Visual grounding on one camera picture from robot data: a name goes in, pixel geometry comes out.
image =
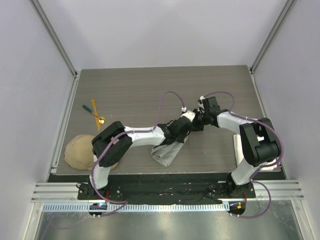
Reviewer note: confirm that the grey cloth napkin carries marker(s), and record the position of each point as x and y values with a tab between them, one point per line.
165	154

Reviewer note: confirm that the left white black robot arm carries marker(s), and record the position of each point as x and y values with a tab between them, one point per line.
111	145

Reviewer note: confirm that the white slotted cable duct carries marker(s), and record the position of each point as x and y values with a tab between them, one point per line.
95	207

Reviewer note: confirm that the beige cap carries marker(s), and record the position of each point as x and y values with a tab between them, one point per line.
78	152

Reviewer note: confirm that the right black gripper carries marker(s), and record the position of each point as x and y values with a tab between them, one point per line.
195	126

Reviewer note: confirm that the aluminium frame post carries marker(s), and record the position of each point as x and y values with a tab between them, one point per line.
281	18
53	36

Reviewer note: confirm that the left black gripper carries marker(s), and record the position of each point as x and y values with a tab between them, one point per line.
181	139

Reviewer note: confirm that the left aluminium frame post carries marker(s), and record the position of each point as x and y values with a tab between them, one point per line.
53	36

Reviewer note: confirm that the right aluminium frame post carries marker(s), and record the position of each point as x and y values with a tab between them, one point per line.
281	18

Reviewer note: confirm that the white folded towel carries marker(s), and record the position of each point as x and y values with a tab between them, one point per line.
239	155

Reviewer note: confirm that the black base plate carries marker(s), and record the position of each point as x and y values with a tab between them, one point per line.
168	189

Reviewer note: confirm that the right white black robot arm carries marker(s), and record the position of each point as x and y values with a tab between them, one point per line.
259	141

